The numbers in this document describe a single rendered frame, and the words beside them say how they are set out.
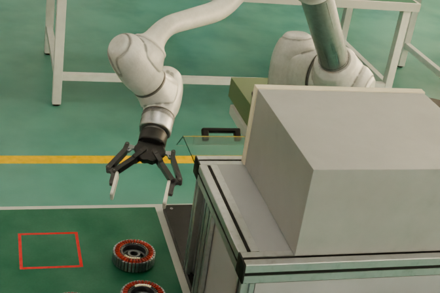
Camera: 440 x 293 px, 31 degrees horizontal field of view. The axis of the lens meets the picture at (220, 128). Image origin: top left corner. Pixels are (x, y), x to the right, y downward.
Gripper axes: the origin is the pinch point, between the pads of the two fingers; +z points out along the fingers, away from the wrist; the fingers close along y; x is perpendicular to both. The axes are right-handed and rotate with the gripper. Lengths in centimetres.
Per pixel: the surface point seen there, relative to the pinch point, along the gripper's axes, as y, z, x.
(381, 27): -128, -379, -324
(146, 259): -4.2, 10.8, -12.1
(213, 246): -21.0, 17.1, 14.8
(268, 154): -29.8, 1.5, 32.5
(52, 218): 25.2, -1.7, -23.6
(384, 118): -54, -10, 37
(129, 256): 0.3, 9.9, -14.0
